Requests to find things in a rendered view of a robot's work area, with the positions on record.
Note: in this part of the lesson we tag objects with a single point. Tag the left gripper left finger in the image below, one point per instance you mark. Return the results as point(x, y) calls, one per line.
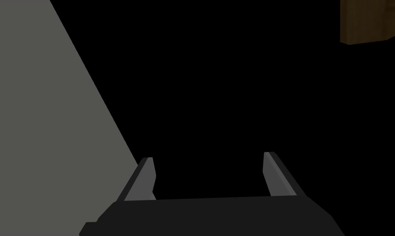
point(142, 183)

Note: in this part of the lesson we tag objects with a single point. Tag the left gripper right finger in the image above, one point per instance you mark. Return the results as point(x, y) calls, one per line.
point(277, 180)

